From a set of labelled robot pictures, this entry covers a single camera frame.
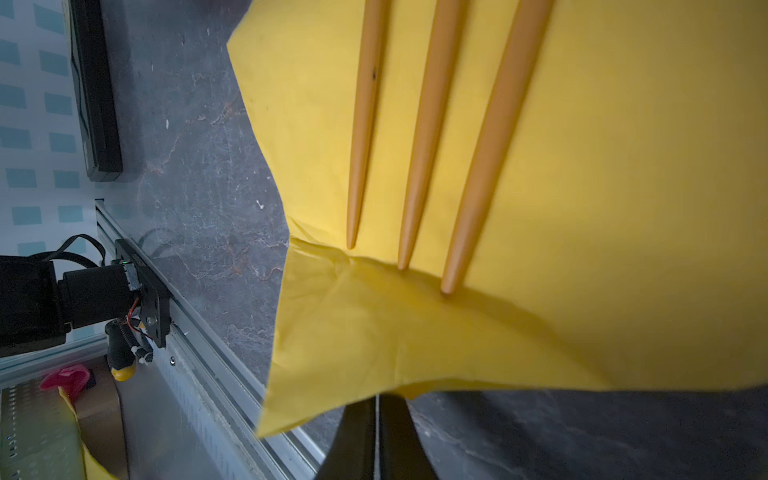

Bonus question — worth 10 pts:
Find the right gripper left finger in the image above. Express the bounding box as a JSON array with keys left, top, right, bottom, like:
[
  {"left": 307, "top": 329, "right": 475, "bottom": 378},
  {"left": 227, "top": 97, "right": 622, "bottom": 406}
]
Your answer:
[{"left": 315, "top": 397, "right": 376, "bottom": 480}]

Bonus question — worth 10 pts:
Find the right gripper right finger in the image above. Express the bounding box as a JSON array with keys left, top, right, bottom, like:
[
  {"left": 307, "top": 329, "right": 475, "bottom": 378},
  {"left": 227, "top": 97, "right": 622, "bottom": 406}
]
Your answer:
[{"left": 379, "top": 394, "right": 438, "bottom": 480}]

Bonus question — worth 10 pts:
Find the orange plastic knife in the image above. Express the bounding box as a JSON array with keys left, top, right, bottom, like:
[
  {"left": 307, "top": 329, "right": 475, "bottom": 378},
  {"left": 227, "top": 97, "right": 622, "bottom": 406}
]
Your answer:
[{"left": 440, "top": 0, "right": 554, "bottom": 295}]

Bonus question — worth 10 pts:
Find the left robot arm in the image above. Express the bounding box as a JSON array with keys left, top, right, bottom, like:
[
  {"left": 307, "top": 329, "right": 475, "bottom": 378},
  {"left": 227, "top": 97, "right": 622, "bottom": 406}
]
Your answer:
[{"left": 1, "top": 234, "right": 144, "bottom": 381}]

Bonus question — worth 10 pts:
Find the black yellow tool case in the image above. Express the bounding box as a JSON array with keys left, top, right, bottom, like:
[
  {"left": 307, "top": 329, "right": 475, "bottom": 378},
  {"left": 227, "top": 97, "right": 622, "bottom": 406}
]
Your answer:
[{"left": 62, "top": 0, "right": 123, "bottom": 183}]

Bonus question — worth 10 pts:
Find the aluminium front rail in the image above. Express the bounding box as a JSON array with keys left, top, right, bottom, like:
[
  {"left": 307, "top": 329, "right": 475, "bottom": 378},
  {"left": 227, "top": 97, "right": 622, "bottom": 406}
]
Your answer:
[{"left": 92, "top": 200, "right": 328, "bottom": 480}]

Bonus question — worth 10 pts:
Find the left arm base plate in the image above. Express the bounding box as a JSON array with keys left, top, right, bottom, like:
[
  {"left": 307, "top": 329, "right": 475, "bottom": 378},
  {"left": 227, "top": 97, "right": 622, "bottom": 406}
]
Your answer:
[{"left": 115, "top": 239, "right": 172, "bottom": 348}]

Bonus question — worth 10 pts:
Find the cardboard box below rail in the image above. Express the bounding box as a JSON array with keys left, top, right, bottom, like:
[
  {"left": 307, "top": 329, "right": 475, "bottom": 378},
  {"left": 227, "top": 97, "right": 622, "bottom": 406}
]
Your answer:
[{"left": 74, "top": 357, "right": 130, "bottom": 479}]

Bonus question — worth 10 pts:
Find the pink object below rail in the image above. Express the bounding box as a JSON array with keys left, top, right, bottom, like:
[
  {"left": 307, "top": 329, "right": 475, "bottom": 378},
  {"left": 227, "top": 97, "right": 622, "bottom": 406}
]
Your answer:
[{"left": 39, "top": 364, "right": 91, "bottom": 403}]

